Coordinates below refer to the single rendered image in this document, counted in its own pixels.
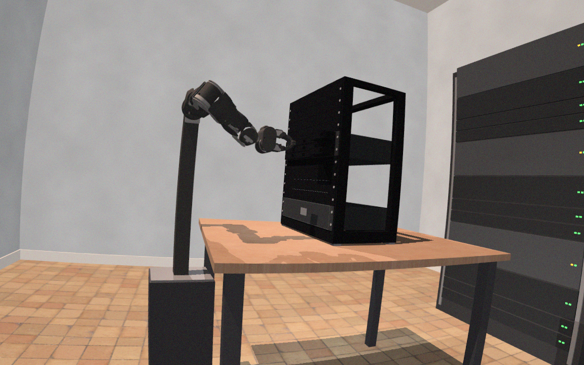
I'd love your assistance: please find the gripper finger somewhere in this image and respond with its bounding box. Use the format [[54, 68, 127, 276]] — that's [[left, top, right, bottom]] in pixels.
[[272, 143, 296, 152], [276, 129, 296, 144]]

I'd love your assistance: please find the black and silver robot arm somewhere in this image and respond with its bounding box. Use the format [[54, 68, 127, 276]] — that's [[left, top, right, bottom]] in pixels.
[[181, 80, 258, 147]]

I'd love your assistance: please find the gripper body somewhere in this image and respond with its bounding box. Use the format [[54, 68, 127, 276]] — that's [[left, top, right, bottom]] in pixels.
[[255, 126, 277, 154]]

